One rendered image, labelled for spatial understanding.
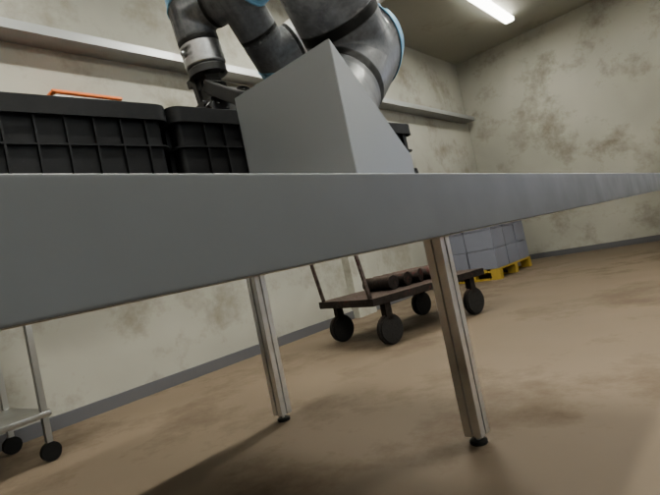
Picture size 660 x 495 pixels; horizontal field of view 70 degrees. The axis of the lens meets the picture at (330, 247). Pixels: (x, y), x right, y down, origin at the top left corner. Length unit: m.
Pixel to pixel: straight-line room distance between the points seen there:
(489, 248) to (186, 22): 5.35
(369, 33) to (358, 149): 0.22
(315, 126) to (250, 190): 0.37
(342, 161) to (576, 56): 7.54
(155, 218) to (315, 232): 0.07
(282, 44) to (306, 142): 0.41
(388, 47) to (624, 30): 7.28
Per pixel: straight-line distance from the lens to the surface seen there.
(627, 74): 7.81
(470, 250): 6.12
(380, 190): 0.25
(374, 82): 0.66
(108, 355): 3.44
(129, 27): 4.20
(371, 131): 0.55
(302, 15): 0.68
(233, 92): 0.84
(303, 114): 0.56
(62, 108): 0.70
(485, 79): 8.39
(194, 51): 0.93
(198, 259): 0.17
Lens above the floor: 0.66
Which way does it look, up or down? 1 degrees up
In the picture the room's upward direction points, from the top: 12 degrees counter-clockwise
